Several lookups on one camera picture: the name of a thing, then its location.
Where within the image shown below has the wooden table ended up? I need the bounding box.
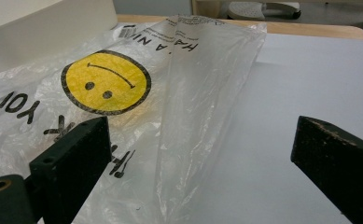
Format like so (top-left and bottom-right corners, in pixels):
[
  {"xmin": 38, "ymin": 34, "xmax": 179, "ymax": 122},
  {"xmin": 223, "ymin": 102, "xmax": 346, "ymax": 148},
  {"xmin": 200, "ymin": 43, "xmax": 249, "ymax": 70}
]
[{"xmin": 117, "ymin": 13, "xmax": 363, "ymax": 41}]

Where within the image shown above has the white table board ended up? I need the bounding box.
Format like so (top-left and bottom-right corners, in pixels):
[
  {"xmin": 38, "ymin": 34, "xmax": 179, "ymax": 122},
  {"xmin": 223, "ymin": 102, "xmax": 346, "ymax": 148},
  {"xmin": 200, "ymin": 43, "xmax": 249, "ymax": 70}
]
[{"xmin": 71, "ymin": 31, "xmax": 363, "ymax": 224}]

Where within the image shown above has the wooden desk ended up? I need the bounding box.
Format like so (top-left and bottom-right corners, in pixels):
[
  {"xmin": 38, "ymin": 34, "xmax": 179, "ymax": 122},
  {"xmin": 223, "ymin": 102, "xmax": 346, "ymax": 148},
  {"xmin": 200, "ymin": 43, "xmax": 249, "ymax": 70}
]
[{"xmin": 190, "ymin": 0, "xmax": 363, "ymax": 42}]

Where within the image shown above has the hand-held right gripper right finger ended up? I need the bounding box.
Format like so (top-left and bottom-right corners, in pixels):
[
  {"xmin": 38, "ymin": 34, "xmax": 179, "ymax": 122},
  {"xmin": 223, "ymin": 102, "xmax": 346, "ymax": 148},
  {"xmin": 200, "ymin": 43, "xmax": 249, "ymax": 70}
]
[{"xmin": 289, "ymin": 115, "xmax": 363, "ymax": 224}]

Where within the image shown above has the clear smiley plastic bag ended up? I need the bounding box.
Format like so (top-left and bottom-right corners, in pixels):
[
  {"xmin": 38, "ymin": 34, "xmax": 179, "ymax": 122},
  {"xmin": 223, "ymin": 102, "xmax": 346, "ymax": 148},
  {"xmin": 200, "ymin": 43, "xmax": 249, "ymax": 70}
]
[{"xmin": 0, "ymin": 14, "xmax": 268, "ymax": 224}]

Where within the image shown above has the white plastic bin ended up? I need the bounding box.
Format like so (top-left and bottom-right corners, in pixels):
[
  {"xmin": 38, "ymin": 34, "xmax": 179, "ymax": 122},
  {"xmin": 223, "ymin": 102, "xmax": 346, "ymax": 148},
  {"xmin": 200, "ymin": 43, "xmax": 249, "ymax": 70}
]
[{"xmin": 0, "ymin": 0, "xmax": 119, "ymax": 78}]

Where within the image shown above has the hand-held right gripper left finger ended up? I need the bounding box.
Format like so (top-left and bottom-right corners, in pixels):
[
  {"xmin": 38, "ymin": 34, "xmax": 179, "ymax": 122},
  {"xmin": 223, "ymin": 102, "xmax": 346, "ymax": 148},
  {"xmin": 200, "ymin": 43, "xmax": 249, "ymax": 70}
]
[{"xmin": 28, "ymin": 116, "xmax": 114, "ymax": 224}]

